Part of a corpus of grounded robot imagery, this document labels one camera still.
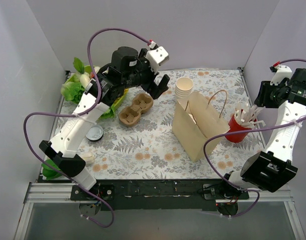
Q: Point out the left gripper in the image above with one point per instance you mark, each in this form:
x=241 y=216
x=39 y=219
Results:
x=149 y=80

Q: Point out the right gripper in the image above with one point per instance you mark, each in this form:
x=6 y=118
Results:
x=265 y=93

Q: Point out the stack of white paper cups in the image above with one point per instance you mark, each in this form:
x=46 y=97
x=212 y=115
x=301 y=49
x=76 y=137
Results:
x=183 y=87

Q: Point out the brown pulp cup carrier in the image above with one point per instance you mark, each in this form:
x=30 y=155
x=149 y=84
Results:
x=130 y=115

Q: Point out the brown paper bag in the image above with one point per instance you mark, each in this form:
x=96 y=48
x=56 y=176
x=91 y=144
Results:
x=196 y=121

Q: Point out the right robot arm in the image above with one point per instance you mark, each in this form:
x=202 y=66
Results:
x=272 y=168

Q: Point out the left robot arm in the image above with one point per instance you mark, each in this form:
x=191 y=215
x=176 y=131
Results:
x=62 y=148

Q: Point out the purple eggplant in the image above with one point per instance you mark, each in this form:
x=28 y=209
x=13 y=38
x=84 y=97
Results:
x=142 y=71

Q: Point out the white paper straws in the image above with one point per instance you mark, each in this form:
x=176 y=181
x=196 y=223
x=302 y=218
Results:
x=246 y=115

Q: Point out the red cup holder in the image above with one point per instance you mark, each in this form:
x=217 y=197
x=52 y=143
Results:
x=235 y=127

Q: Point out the green plastic tray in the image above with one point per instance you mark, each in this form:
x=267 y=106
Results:
x=110 y=113

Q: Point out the white daikon radish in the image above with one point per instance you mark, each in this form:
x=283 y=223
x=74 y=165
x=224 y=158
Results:
x=83 y=78

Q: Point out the stack of white lids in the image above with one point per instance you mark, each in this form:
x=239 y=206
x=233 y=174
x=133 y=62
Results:
x=95 y=133

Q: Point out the green lettuce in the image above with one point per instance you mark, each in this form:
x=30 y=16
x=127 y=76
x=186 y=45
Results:
x=72 y=91

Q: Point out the green bok choy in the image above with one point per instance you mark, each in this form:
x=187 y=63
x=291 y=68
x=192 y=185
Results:
x=48 y=172

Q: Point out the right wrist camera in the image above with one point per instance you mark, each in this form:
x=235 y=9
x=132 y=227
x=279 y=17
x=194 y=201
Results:
x=280 y=72

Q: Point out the black metal base rail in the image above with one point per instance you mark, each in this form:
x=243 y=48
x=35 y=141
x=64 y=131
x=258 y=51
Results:
x=154 y=194

